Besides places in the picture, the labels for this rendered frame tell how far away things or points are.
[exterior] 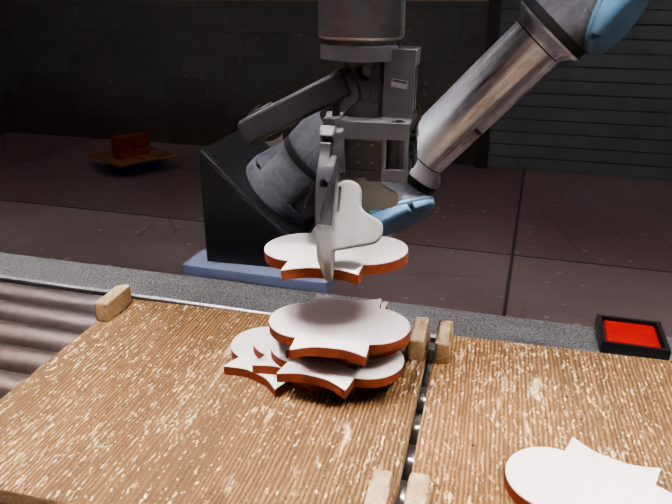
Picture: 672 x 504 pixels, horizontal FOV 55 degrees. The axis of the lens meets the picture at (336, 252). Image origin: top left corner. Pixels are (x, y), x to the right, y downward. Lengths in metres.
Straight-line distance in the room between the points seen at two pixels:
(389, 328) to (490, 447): 0.15
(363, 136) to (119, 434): 0.35
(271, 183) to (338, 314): 0.48
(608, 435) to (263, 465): 0.32
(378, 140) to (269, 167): 0.58
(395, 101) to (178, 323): 0.41
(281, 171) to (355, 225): 0.55
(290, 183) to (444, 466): 0.65
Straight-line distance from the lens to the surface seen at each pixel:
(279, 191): 1.12
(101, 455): 0.64
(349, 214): 0.58
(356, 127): 0.57
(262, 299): 0.92
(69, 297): 0.99
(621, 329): 0.88
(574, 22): 0.96
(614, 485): 0.60
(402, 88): 0.57
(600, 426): 0.68
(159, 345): 0.79
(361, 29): 0.56
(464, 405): 0.67
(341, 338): 0.64
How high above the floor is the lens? 1.32
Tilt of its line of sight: 22 degrees down
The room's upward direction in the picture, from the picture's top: straight up
